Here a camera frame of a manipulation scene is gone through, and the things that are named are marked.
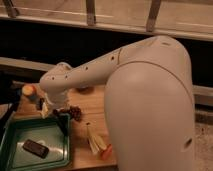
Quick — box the green plastic tray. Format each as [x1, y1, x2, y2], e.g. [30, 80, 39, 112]
[0, 117, 70, 171]

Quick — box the dark red grape bunch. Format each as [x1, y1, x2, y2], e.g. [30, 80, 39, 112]
[53, 106, 82, 122]

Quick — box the purple bowl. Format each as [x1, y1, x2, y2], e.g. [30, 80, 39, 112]
[76, 87, 92, 92]

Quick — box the wooden cutting board table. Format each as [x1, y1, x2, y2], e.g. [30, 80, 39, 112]
[12, 83, 118, 171]

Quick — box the black handled brush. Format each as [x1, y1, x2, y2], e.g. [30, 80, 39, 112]
[39, 97, 69, 136]

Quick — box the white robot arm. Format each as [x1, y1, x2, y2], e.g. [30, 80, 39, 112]
[40, 36, 195, 171]

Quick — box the dark brown sponge block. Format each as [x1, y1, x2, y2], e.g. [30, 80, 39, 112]
[23, 139, 49, 158]

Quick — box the orange peach fruit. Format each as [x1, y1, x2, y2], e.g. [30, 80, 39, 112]
[22, 84, 36, 97]

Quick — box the orange carrot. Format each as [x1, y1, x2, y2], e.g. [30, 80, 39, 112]
[100, 144, 112, 160]

